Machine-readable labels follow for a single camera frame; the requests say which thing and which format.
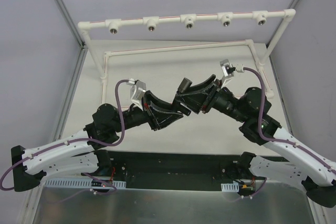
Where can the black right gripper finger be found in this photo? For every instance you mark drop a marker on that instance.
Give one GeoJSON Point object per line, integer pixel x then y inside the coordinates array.
{"type": "Point", "coordinates": [205, 87]}
{"type": "Point", "coordinates": [194, 102]}

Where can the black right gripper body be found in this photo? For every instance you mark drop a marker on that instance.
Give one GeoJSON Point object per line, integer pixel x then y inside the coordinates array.
{"type": "Point", "coordinates": [211, 96]}

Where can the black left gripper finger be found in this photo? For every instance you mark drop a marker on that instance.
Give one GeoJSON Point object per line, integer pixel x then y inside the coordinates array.
{"type": "Point", "coordinates": [163, 120]}
{"type": "Point", "coordinates": [154, 101]}

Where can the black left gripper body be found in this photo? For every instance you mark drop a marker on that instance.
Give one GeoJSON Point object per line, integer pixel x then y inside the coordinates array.
{"type": "Point", "coordinates": [146, 109]}

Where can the black faucet valve handle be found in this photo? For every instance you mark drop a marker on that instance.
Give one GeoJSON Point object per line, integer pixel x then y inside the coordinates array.
{"type": "Point", "coordinates": [184, 85]}

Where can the black L-shaped faucet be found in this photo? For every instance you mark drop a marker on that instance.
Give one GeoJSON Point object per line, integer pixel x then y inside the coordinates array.
{"type": "Point", "coordinates": [177, 106]}

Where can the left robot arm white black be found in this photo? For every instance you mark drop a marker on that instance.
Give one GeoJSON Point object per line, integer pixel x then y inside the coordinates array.
{"type": "Point", "coordinates": [81, 152]}

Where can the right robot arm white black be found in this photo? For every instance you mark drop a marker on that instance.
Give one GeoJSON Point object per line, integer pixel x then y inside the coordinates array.
{"type": "Point", "coordinates": [310, 171]}

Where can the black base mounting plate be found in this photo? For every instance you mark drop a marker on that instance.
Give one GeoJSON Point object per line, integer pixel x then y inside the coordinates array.
{"type": "Point", "coordinates": [171, 171]}

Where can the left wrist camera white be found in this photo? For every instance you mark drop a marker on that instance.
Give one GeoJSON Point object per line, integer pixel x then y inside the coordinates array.
{"type": "Point", "coordinates": [138, 89]}

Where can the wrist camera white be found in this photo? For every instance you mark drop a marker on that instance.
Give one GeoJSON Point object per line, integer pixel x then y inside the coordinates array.
{"type": "Point", "coordinates": [138, 89]}
{"type": "Point", "coordinates": [228, 72]}

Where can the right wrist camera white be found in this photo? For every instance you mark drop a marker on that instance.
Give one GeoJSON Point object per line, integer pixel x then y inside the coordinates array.
{"type": "Point", "coordinates": [228, 72]}

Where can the white PVC pipe frame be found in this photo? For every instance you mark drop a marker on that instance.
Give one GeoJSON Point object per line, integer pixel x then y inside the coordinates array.
{"type": "Point", "coordinates": [188, 20]}

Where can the right white cable duct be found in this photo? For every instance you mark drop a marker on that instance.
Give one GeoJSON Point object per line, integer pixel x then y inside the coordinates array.
{"type": "Point", "coordinates": [230, 187]}

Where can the white cable duct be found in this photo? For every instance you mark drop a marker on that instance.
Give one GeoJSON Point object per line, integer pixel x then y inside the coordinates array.
{"type": "Point", "coordinates": [77, 183]}
{"type": "Point", "coordinates": [230, 187]}

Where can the left aluminium frame post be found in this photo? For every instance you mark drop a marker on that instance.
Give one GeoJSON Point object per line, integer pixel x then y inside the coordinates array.
{"type": "Point", "coordinates": [72, 81]}

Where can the left white cable duct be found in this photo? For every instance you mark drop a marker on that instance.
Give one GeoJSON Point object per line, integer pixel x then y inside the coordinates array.
{"type": "Point", "coordinates": [77, 183]}

